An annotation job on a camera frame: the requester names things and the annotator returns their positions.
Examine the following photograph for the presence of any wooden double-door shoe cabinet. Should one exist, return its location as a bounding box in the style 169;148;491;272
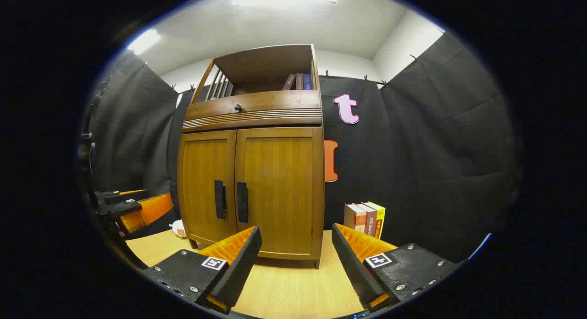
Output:
177;44;325;269

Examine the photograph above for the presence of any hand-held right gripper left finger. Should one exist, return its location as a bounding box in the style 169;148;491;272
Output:
142;225;263;315

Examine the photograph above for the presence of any wooden shoe cabinet door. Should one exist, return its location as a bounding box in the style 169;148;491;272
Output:
234;126;325;261
177;130;239;245

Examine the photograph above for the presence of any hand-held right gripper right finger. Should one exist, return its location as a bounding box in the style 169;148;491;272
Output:
331;223;461;313

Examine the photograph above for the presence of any wooden drawer with black knob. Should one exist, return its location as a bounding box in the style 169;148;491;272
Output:
183;90;323;132

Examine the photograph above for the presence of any grey-brown book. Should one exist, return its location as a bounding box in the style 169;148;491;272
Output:
357;203;377;237

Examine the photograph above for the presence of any black backdrop cloth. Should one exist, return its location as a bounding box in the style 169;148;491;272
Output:
87;33;523;260

